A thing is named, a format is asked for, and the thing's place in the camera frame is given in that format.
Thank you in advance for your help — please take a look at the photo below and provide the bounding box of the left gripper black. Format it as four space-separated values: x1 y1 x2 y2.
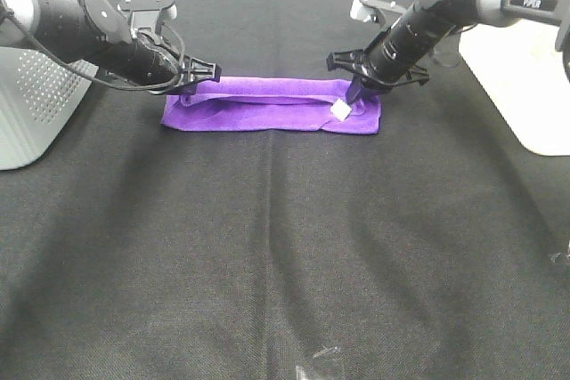
95 28 222 107

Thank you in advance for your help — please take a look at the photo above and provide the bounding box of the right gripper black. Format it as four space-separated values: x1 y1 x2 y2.
326 4 430 104

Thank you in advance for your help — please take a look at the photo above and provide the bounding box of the purple microfiber towel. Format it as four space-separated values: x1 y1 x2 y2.
161 77 381 135

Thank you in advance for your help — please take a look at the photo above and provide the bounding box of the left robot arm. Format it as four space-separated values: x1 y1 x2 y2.
1 0 222 95

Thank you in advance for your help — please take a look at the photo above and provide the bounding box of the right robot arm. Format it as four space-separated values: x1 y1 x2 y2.
326 0 569 105

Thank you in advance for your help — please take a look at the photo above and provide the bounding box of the grey perforated laundry basket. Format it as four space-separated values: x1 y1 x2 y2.
1 45 97 171

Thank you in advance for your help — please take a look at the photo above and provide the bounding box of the black table cloth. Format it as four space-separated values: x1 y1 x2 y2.
0 0 570 380

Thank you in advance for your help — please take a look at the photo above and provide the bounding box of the cream white storage bin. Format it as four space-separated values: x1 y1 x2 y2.
459 20 569 157

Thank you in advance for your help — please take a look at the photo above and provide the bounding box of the clear tape piece right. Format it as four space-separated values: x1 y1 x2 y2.
549 244 570 266

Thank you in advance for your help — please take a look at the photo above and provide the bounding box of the clear tape piece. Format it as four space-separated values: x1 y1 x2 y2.
296 346 346 380
549 244 570 266

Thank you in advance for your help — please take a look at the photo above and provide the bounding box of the clear tape piece front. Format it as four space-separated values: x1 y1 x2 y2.
296 346 346 380

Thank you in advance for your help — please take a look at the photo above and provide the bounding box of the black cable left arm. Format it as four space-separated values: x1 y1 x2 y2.
0 0 188 93

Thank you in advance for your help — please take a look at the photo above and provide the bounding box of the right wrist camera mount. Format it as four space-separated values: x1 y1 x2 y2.
349 0 406 26

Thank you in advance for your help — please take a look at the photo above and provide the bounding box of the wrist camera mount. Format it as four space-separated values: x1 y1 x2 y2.
117 0 177 35
349 0 406 26

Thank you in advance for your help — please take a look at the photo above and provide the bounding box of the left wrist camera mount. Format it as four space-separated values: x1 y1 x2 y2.
117 0 177 35

